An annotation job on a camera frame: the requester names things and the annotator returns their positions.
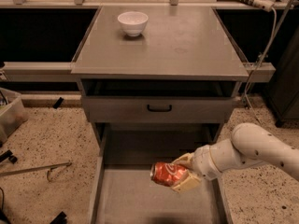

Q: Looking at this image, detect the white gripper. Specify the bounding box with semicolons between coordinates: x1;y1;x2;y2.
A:
171;145;221;193

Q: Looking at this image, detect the red coke can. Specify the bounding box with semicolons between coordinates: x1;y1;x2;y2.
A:
150;161;187;187

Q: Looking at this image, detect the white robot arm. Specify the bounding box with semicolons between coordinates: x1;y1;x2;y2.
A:
172;123;299;192

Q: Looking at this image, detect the open middle drawer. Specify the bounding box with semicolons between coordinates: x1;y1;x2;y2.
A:
88;123;234;224

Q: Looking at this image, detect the grey metal drawer cabinet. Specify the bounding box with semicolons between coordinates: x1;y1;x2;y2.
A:
71;5;250;224

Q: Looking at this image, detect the black object bottom floor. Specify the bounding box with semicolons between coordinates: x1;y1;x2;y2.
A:
50;212;67;224

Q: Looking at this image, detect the metal grabber stick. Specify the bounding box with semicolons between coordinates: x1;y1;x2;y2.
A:
0;161;72;178

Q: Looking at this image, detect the small black block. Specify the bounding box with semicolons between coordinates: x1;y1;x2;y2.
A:
53;97;64;109

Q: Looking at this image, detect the white ceramic bowl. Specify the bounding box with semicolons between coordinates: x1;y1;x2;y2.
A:
118;11;149;36

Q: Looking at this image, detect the black clip on floor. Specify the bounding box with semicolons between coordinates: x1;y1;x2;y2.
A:
0;150;18;163

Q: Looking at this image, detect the clear plastic bin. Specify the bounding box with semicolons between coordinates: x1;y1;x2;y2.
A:
0;88;28;143

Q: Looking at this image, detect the closed top drawer black handle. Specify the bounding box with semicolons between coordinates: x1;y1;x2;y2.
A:
81;96;233;123

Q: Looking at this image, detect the white cable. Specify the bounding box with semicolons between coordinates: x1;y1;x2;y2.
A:
241;7;278;126

